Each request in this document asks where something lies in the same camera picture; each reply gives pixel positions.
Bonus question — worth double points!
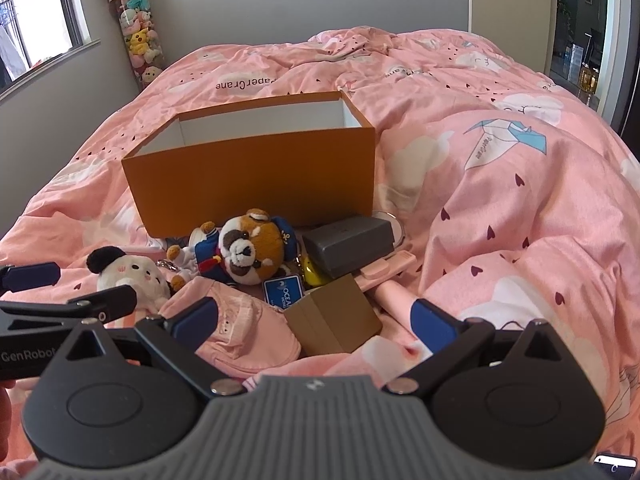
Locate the window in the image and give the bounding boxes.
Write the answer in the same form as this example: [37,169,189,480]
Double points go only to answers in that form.
[0,0,96,97]

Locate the pink case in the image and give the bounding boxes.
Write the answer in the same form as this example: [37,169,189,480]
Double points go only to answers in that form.
[352,252,417,292]

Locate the orange cardboard box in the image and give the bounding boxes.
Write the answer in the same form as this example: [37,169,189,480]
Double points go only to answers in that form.
[121,91,377,238]

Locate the brown cardboard box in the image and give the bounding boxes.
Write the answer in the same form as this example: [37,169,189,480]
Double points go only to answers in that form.
[284,274,383,357]

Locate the brown plush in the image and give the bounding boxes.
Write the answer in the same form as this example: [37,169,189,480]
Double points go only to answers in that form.
[167,208,301,287]

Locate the blue card tag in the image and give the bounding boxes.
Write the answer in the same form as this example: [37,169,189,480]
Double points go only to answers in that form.
[263,275,306,309]

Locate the grey box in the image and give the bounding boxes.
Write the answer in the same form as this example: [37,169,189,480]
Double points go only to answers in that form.
[301,216,396,279]

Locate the yellow tape measure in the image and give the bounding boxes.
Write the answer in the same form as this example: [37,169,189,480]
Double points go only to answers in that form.
[300,255,333,288]

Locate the pink cap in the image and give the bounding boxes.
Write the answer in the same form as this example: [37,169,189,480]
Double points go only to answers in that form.
[160,276,302,376]

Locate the white panda plush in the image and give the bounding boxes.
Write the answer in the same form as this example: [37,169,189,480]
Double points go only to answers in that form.
[86,246,173,311]

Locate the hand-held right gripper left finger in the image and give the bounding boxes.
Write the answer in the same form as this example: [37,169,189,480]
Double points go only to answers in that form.
[62,296,248,397]

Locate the white hanging garment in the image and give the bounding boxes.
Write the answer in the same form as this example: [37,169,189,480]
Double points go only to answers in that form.
[0,22,26,82]

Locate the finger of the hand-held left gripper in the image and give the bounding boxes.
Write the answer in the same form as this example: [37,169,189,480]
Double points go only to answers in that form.
[0,284,138,333]
[0,262,62,293]

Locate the clear tube of plush toys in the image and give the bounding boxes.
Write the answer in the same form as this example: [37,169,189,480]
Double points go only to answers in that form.
[107,0,168,92]

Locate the pink printed quilt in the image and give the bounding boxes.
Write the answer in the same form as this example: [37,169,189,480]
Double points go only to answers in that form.
[0,27,640,461]

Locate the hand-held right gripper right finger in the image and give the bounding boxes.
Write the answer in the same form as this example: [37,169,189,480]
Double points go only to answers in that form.
[382,298,568,396]

